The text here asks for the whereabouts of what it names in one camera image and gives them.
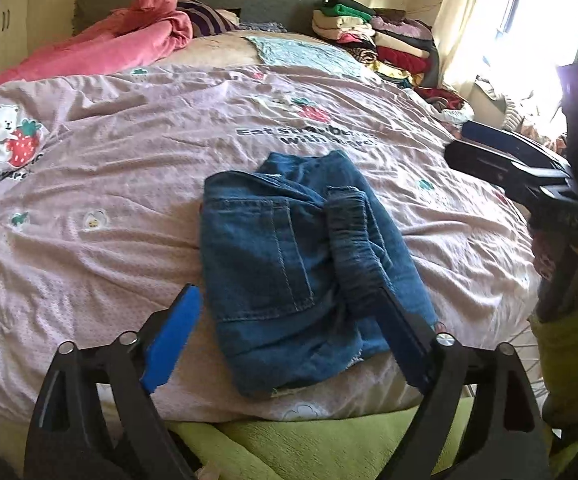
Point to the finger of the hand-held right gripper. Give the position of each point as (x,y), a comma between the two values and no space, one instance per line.
(499,140)
(494,162)

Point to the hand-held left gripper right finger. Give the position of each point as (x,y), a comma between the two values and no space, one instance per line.
(409,345)

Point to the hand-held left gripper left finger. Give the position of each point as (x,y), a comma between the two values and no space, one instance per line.
(171,345)

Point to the blue denim pants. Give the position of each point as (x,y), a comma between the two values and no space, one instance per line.
(269,270)

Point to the clothes on window sill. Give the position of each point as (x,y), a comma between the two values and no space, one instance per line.
(519,105)

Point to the red crumpled clothes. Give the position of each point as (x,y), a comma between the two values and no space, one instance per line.
(441,100)

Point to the cream curtain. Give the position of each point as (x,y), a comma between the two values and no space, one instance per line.
(474,20)

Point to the person's lime green clothing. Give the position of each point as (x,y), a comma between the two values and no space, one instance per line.
(319,445)

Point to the window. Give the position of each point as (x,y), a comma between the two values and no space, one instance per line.
(544,10)

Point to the stack of folded clothes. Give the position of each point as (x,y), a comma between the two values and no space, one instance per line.
(379,40)

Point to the pink printed duvet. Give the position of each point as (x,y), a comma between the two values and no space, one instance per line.
(119,185)

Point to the light blue towel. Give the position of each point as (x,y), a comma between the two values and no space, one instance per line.
(304,55)

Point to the beige bed sheet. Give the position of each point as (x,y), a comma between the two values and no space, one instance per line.
(219,47)

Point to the coral pink blanket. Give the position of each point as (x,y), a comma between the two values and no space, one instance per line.
(109,45)

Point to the purple striped cloth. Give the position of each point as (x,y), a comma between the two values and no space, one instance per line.
(209,20)

